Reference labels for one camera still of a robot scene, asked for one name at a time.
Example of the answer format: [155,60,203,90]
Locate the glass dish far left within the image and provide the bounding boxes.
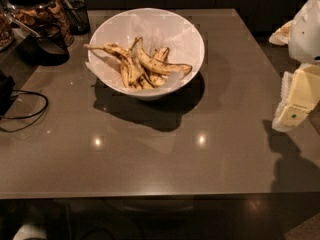
[0,8,14,51]

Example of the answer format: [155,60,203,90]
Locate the spotted banana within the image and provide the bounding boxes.
[137,37,192,76]

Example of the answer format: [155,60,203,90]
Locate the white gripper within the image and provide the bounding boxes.
[269,0,320,132]

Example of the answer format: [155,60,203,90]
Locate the black device at left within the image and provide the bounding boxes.
[0,73,15,116]

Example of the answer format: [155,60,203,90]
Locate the bananas at bowl bottom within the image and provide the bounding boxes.
[120,47,170,90]

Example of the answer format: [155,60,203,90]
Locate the black mug with spoon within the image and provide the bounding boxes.
[20,24,69,66]

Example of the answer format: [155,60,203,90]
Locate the black mesh pen cup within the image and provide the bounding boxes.
[64,1,90,35]

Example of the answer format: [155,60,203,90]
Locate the white bowl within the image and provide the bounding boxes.
[87,7,206,101]

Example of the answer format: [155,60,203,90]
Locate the glass jar with lid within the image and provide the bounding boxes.
[7,0,73,46]

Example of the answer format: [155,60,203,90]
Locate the long banana left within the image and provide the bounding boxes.
[84,43,143,86]

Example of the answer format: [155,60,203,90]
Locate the black cable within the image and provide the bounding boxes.
[0,89,50,134]

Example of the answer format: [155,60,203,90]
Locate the white object bottom left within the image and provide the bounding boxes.
[12,224,47,240]

